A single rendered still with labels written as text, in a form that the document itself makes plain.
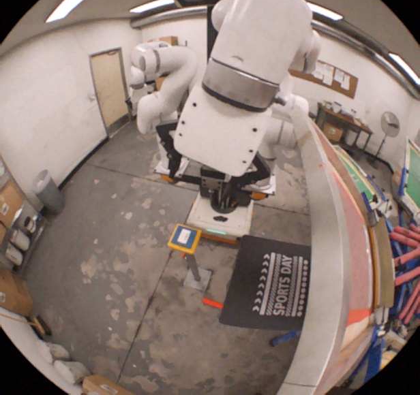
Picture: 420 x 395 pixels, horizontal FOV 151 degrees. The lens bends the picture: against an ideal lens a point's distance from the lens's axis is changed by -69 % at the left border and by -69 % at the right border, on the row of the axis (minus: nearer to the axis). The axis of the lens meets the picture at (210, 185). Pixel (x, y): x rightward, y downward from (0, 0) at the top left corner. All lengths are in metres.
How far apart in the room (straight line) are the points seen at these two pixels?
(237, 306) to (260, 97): 0.71
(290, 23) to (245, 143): 0.14
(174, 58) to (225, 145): 0.38
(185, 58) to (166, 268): 1.70
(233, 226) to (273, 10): 1.60
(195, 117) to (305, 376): 0.28
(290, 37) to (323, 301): 0.22
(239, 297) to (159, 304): 1.12
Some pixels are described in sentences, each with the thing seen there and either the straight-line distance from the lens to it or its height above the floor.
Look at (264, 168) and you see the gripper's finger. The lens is 0.22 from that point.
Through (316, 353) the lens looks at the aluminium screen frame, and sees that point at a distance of 0.17.
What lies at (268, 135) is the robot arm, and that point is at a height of 1.40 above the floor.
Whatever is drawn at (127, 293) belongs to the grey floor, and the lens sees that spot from 1.88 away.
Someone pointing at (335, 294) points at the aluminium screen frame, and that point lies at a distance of 0.17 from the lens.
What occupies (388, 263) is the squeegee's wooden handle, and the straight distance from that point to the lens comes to 0.78.
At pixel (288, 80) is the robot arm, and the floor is 1.61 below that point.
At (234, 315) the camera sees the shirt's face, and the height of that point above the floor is 0.95.
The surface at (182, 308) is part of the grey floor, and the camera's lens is 1.70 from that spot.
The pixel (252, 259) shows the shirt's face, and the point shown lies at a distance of 0.79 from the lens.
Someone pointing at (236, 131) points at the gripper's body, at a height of 1.60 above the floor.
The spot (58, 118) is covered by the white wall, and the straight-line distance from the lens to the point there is 3.39.
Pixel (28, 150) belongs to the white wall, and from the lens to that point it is 3.20.
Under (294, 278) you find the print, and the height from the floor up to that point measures 0.95.
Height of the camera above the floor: 1.68
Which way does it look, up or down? 46 degrees down
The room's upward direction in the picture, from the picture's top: straight up
